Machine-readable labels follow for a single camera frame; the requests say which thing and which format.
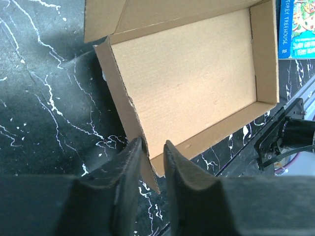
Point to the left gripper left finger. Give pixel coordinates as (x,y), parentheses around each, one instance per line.
(101,203)

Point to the blue treehouse book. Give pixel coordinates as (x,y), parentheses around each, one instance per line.
(297,29)

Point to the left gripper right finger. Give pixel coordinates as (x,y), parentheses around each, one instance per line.
(204,205)

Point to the cardboard box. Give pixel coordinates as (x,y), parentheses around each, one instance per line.
(189,71)

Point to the aluminium frame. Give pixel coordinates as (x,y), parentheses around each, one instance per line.
(307,93)

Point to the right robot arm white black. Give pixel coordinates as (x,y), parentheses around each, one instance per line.
(288,133)

